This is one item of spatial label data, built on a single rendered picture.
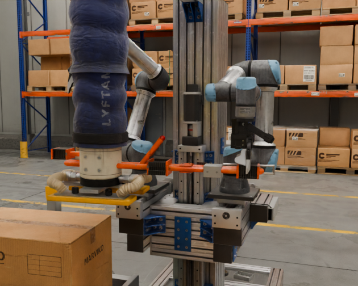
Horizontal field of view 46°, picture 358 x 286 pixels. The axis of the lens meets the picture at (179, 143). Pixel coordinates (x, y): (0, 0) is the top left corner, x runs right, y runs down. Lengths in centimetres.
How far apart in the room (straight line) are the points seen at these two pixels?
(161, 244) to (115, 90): 94
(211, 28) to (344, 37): 655
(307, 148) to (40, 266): 730
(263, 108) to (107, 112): 78
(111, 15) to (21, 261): 102
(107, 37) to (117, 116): 30
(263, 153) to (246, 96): 51
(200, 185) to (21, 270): 96
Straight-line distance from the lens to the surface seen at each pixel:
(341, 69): 868
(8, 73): 1300
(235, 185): 209
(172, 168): 167
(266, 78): 206
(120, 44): 169
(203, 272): 243
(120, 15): 171
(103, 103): 166
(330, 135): 918
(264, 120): 206
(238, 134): 162
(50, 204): 256
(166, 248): 228
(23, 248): 185
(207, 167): 164
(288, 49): 1005
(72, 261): 177
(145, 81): 239
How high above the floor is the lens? 151
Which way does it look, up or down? 6 degrees down
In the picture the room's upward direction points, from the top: straight up
